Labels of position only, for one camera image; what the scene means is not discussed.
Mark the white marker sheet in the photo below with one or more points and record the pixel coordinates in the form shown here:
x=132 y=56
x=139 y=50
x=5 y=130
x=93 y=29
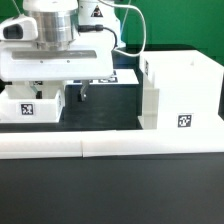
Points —
x=119 y=77

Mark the white front barrier rail right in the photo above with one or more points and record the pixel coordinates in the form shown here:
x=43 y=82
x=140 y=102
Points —
x=152 y=142

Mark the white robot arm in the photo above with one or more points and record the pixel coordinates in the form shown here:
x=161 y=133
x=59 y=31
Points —
x=60 y=40

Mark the white front drawer box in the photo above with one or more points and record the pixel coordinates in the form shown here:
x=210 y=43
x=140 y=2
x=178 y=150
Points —
x=30 y=110

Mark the white barrier rail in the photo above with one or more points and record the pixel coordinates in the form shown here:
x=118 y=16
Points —
x=152 y=142
x=40 y=145

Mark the white drawer cabinet frame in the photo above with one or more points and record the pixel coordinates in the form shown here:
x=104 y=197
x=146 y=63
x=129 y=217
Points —
x=181 y=89

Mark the white front barrier rail left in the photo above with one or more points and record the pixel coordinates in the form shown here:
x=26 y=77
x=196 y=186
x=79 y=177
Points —
x=40 y=145

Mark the white rear drawer box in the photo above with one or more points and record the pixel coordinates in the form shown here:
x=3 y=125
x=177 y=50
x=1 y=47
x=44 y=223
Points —
x=22 y=90

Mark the white drawer box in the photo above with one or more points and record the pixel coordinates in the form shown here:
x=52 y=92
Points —
x=22 y=90
x=30 y=110

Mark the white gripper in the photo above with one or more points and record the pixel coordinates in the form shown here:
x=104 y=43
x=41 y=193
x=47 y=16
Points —
x=38 y=66

